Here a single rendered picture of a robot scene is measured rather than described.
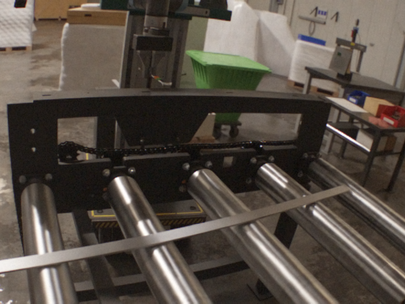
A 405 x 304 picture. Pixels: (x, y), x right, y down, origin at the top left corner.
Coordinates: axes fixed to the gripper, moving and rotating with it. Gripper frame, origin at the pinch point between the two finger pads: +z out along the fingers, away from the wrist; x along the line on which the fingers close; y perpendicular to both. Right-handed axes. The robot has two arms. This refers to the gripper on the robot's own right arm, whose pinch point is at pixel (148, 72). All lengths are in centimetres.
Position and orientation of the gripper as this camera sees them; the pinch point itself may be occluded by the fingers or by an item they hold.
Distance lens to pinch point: 127.0
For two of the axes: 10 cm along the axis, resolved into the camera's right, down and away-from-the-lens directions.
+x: -9.0, 0.7, -4.4
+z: -1.4, 8.9, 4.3
